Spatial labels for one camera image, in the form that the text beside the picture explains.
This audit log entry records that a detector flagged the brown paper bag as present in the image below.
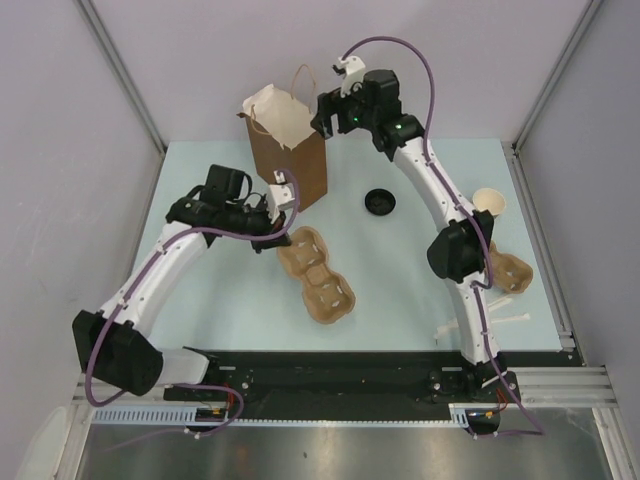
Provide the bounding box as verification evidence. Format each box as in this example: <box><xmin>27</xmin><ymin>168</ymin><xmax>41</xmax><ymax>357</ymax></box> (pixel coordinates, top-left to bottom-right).
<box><xmin>238</xmin><ymin>79</ymin><xmax>328</xmax><ymax>211</ymax></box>

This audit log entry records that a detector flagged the white slotted cable duct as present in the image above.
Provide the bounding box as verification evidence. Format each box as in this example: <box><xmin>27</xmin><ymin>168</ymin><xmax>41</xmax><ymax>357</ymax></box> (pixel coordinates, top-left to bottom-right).
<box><xmin>92</xmin><ymin>405</ymin><xmax>469</xmax><ymax>429</ymax></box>

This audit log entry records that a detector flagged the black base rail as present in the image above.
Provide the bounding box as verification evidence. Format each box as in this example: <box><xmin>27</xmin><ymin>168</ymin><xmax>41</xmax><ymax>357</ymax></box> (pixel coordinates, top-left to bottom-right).
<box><xmin>163</xmin><ymin>351</ymin><xmax>520</xmax><ymax>421</ymax></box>

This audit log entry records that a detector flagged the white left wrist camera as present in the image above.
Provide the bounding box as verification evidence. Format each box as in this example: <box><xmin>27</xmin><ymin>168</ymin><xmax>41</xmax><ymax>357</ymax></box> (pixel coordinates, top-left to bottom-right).
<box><xmin>266</xmin><ymin>168</ymin><xmax>300</xmax><ymax>224</ymax></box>

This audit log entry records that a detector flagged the brown cardboard cup carrier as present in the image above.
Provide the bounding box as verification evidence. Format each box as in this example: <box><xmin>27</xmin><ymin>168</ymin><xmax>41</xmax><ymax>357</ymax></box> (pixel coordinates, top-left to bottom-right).
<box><xmin>277</xmin><ymin>226</ymin><xmax>356</xmax><ymax>325</ymax></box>
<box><xmin>489</xmin><ymin>241</ymin><xmax>534</xmax><ymax>294</ymax></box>

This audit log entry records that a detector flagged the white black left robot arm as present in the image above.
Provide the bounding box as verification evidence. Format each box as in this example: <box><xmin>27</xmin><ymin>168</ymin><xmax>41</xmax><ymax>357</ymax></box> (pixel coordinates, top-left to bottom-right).
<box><xmin>72</xmin><ymin>164</ymin><xmax>300</xmax><ymax>407</ymax></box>

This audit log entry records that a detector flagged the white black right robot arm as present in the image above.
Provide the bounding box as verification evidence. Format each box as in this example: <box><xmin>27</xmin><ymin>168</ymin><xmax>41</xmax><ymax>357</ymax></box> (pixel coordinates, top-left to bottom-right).
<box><xmin>311</xmin><ymin>70</ymin><xmax>499</xmax><ymax>401</ymax></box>

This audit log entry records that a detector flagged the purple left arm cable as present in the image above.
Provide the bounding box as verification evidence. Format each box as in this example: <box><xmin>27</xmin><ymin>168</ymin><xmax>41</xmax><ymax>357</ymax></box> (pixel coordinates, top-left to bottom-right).
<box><xmin>84</xmin><ymin>167</ymin><xmax>301</xmax><ymax>436</ymax></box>

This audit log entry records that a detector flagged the black plastic cup lid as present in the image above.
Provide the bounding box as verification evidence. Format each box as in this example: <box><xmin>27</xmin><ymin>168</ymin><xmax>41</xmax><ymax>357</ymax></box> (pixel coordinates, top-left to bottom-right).
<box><xmin>364</xmin><ymin>188</ymin><xmax>396</xmax><ymax>216</ymax></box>

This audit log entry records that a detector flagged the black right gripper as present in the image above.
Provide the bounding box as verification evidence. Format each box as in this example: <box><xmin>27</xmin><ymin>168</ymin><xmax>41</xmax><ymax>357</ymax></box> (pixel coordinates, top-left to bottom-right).
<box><xmin>310</xmin><ymin>76</ymin><xmax>378</xmax><ymax>140</ymax></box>

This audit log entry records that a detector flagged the white wrapped straw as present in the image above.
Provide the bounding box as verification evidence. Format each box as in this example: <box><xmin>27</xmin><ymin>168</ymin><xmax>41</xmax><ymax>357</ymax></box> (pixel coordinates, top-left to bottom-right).
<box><xmin>491</xmin><ymin>313</ymin><xmax>531</xmax><ymax>324</ymax></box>
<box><xmin>434</xmin><ymin>295</ymin><xmax>513</xmax><ymax>343</ymax></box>

